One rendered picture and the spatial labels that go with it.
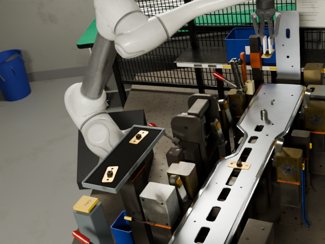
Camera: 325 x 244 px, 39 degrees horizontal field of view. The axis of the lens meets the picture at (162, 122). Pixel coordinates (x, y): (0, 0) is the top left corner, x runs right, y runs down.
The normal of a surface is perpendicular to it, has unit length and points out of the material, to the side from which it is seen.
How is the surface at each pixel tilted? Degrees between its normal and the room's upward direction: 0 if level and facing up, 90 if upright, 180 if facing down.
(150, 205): 90
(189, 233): 0
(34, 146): 0
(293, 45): 90
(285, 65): 90
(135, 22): 45
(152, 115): 0
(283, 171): 90
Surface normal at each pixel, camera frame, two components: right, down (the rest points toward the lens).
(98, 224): 0.88, 0.10
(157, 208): -0.44, 0.53
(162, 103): -0.18, -0.84
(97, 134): -0.16, -0.20
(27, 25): -0.12, 0.53
